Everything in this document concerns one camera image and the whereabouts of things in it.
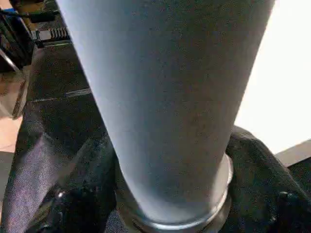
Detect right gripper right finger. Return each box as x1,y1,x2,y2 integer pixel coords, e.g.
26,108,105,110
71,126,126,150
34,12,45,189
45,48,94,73
218,126,311,233

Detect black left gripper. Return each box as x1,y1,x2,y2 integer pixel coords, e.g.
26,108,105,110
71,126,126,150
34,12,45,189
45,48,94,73
0,7,72,71

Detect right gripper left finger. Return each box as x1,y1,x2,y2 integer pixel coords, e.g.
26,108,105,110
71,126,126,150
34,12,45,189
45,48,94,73
31,134,127,233

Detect white plastic table top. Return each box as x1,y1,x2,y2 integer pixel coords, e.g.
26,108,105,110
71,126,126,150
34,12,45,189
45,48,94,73
233,0,311,168

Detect white plastic table leg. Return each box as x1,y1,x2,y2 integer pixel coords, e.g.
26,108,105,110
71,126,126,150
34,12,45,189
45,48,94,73
54,0,276,230

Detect black mat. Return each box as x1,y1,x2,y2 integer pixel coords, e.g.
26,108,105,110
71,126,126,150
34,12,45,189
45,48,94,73
0,36,311,233

